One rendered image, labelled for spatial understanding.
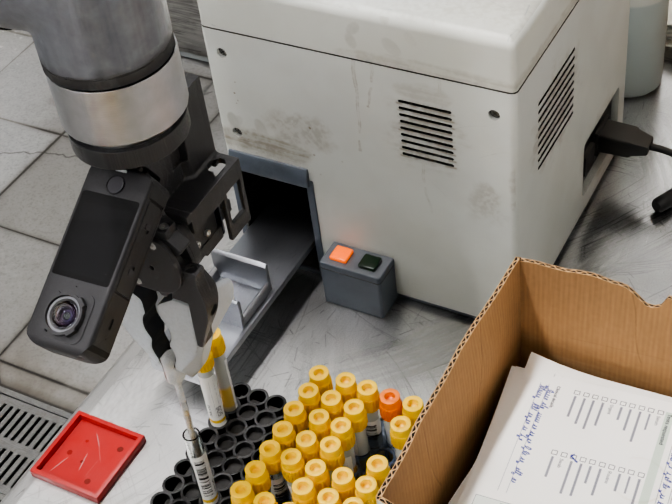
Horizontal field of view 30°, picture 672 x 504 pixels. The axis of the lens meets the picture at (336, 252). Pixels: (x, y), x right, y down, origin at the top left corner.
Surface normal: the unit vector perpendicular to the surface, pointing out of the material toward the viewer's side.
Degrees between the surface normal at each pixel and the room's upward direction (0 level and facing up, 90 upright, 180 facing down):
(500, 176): 90
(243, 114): 90
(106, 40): 90
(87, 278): 29
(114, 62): 90
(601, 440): 1
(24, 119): 0
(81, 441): 0
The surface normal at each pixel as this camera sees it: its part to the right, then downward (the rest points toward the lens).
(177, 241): 0.47, -0.40
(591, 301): -0.44, 0.62
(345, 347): -0.11, -0.72
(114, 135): 0.05, 0.69
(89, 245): -0.31, -0.32
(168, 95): 0.86, 0.28
